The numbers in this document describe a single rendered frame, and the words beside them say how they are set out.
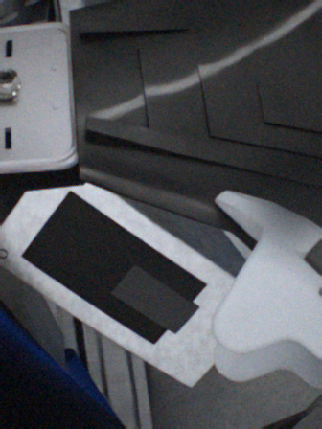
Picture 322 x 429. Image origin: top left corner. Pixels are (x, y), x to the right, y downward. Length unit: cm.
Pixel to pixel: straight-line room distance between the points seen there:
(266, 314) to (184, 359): 23
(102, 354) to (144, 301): 101
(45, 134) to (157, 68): 6
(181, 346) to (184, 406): 103
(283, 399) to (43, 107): 125
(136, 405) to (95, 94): 115
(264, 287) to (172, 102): 10
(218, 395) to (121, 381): 16
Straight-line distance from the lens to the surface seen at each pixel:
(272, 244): 45
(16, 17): 60
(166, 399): 170
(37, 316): 73
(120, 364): 163
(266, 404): 170
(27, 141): 49
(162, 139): 48
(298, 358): 48
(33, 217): 62
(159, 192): 48
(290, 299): 44
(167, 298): 64
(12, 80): 49
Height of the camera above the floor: 160
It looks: 62 degrees down
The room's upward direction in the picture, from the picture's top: 1 degrees clockwise
